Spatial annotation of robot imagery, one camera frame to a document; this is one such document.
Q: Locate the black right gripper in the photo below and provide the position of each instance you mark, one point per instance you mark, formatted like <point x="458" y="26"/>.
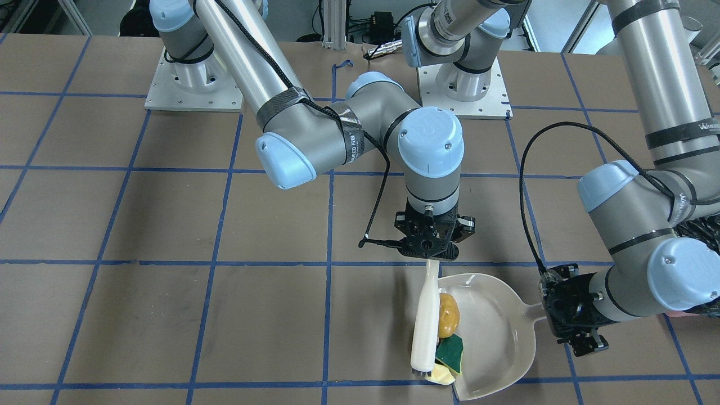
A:
<point x="466" y="226"/>

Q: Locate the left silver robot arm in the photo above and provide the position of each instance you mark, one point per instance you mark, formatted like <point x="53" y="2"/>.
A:
<point x="637" y="211"/>

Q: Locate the beige plastic dustpan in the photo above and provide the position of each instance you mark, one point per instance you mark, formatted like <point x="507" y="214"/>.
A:
<point x="497" y="329"/>

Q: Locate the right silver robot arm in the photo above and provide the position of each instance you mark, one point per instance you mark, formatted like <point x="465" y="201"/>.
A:
<point x="302" y="140"/>

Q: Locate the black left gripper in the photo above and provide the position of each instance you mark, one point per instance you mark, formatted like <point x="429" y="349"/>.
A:
<point x="569" y="306"/>

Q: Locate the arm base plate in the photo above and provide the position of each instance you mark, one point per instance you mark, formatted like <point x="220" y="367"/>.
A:
<point x="469" y="96"/>
<point x="203" y="87"/>

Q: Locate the green yellow sponge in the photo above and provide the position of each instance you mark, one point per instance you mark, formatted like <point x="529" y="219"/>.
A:
<point x="449" y="352"/>

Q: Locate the beige hand brush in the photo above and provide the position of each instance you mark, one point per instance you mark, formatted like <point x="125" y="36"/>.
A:
<point x="426" y="327"/>

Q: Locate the orange yellow ball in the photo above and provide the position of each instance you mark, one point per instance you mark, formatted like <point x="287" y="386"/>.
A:
<point x="449" y="315"/>

